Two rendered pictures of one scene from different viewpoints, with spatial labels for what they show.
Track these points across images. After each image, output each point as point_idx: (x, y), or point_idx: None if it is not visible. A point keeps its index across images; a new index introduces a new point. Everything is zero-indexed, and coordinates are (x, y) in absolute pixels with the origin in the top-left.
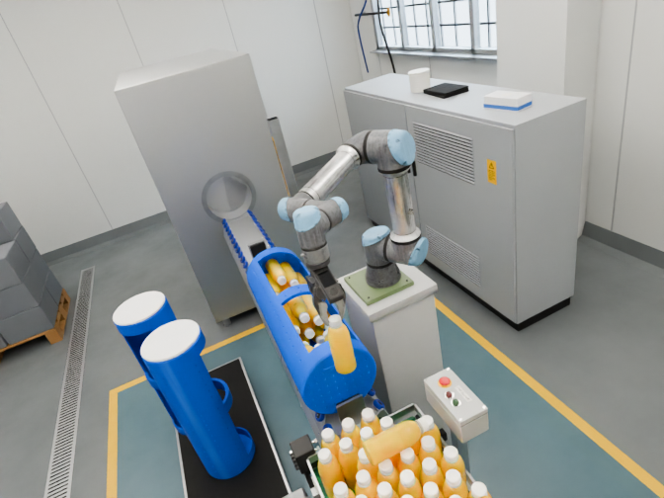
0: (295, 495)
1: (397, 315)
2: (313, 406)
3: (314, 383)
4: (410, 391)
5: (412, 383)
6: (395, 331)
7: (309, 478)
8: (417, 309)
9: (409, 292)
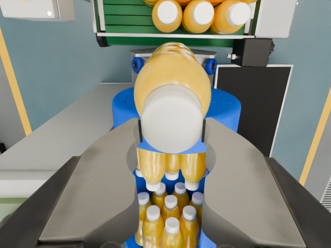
0: (265, 31)
1: (48, 165)
2: (221, 91)
3: (219, 103)
4: (99, 110)
5: (93, 113)
6: (68, 151)
7: (250, 32)
8: (19, 162)
9: (2, 187)
